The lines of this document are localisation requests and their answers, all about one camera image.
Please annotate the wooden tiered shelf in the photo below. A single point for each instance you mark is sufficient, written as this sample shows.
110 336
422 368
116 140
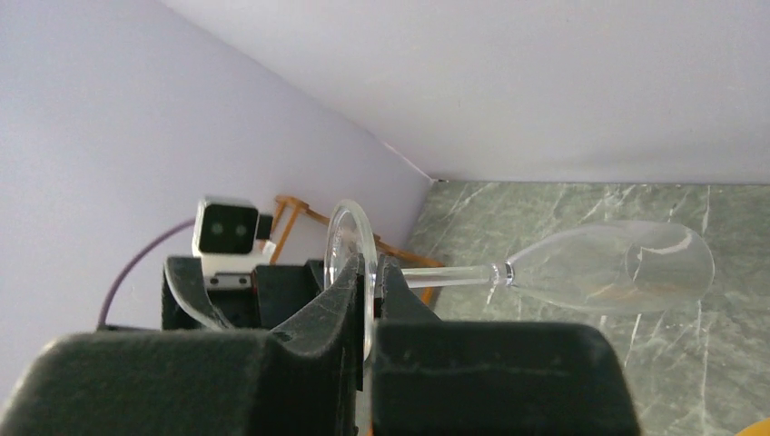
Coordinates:
300 234

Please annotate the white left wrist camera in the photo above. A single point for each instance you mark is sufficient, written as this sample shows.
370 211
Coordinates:
231 238

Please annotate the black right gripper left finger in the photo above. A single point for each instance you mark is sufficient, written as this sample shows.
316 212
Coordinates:
299 378

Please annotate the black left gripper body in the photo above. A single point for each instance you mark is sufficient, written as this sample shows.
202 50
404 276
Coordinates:
263 298

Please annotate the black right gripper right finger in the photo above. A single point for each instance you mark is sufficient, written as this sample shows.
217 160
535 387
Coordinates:
434 377

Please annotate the yellow plastic wine glass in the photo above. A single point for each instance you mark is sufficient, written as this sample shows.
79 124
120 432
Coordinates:
760 428

